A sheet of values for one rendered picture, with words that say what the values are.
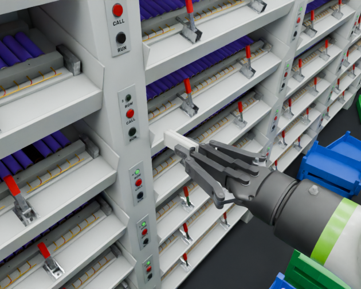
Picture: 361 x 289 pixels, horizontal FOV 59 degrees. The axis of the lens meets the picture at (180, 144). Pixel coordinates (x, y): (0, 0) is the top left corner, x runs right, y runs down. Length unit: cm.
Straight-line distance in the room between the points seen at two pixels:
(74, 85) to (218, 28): 38
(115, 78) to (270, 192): 31
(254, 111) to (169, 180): 45
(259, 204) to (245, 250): 116
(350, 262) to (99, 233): 54
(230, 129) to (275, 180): 62
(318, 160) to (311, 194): 159
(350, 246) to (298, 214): 6
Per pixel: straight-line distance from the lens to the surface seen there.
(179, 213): 104
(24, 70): 55
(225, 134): 104
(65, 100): 53
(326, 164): 202
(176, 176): 89
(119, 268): 96
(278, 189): 45
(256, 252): 161
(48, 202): 63
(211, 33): 76
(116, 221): 81
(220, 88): 91
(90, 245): 78
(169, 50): 66
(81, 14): 52
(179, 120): 78
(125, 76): 57
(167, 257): 117
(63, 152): 66
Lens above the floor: 134
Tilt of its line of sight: 40 degrees down
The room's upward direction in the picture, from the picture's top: straight up
